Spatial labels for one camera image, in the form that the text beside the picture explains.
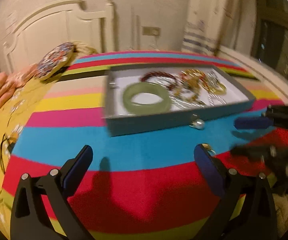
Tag silver pearl brooch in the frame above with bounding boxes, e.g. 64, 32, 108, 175
203, 72, 219, 92

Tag white pearl necklace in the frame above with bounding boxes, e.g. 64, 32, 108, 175
148, 76, 227, 110

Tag red cord bracelet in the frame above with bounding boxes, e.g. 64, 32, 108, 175
180, 69, 210, 86

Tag grey shallow jewelry tray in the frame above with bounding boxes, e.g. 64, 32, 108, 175
104, 63, 255, 136

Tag white window sill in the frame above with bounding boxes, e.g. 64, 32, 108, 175
217, 46, 288, 104

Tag gold bangle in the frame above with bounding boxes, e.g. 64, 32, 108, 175
209, 82, 227, 95

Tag single pearl earring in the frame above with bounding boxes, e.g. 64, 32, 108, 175
190, 114, 205, 130

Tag yellow floral bed sheet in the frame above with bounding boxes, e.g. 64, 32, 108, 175
0, 79, 55, 239

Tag green jade bangle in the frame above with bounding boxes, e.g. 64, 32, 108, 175
122, 82, 172, 115

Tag rainbow striped blanket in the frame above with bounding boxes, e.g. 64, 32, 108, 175
2, 51, 288, 239

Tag striped printed curtain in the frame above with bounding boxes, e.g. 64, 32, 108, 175
181, 0, 235, 55

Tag pink folded quilt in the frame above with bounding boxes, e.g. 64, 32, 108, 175
0, 64, 37, 109

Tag round patterned cushion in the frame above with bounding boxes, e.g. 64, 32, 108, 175
35, 42, 75, 81

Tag tan pillow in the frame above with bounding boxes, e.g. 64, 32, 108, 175
72, 41, 98, 55

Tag white bed headboard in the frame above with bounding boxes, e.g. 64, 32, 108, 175
4, 0, 115, 73

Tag dark red bead bracelet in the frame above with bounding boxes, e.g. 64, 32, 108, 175
140, 71, 178, 91

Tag wall power socket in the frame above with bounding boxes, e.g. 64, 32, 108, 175
142, 27, 161, 37

